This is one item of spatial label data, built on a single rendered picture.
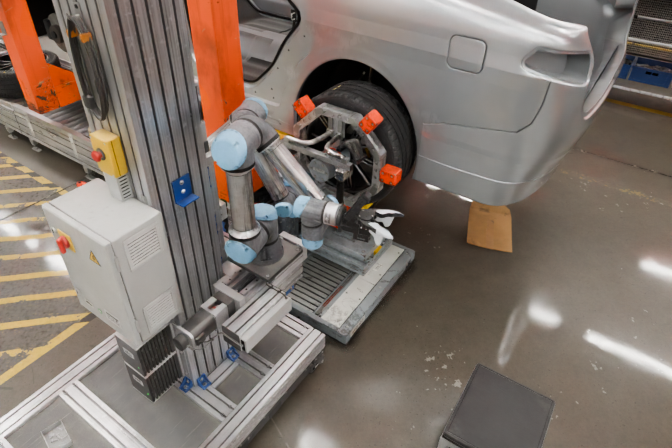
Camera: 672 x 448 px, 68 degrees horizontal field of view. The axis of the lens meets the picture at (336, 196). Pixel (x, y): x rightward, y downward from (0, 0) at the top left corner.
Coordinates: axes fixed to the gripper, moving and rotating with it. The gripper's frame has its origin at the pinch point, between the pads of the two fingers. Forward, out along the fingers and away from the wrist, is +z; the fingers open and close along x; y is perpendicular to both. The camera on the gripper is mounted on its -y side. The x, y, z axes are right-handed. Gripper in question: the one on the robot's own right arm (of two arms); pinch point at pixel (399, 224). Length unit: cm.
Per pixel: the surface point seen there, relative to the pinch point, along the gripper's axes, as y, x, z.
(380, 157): 17, -86, -28
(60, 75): 31, -144, -290
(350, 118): 0, -88, -46
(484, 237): 99, -177, 32
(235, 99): -1, -79, -104
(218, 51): -27, -68, -106
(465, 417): 89, -14, 36
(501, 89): -24, -91, 20
